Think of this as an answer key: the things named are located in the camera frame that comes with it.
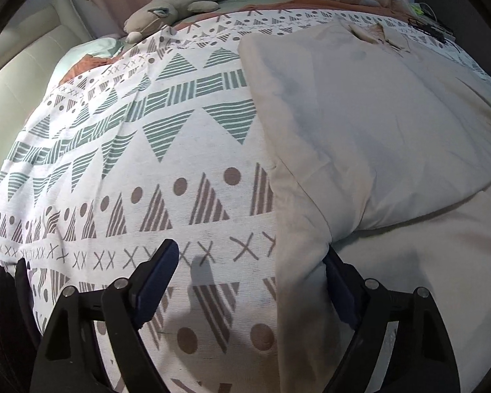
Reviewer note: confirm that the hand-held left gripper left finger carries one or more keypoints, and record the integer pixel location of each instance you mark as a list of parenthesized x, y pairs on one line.
[(153, 290)]

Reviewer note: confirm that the grey plush toy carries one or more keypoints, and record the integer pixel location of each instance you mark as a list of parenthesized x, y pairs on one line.
[(167, 8)]

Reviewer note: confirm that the cream padded headboard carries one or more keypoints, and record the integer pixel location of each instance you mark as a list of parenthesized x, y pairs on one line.
[(24, 69)]

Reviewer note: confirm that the small green object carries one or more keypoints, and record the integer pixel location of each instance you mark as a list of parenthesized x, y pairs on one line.
[(416, 8)]

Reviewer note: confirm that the patterned white blanket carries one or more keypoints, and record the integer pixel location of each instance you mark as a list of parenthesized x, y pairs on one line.
[(147, 151)]

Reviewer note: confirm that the beige garment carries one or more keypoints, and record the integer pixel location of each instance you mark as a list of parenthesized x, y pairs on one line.
[(352, 131)]

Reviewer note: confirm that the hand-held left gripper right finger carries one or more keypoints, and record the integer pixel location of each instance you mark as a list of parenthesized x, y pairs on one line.
[(343, 294)]

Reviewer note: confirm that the mint green pillow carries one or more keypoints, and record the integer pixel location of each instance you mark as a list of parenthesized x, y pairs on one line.
[(94, 47)]

